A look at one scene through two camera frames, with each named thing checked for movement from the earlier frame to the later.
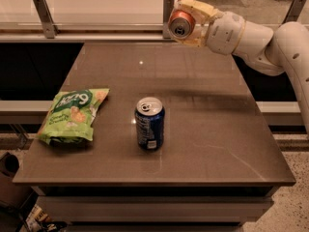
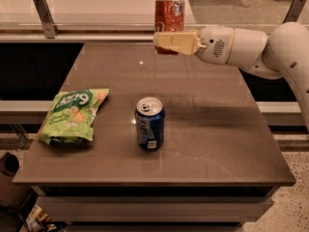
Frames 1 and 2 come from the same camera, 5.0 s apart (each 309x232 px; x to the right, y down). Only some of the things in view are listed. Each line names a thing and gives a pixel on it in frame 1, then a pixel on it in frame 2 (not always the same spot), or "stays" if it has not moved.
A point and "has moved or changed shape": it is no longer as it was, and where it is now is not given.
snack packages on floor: (40, 220) stays
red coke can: (181, 23) has moved or changed shape
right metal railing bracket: (294, 11) stays
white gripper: (225, 32) -> (214, 44)
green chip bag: (70, 116) stays
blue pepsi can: (150, 120) stays
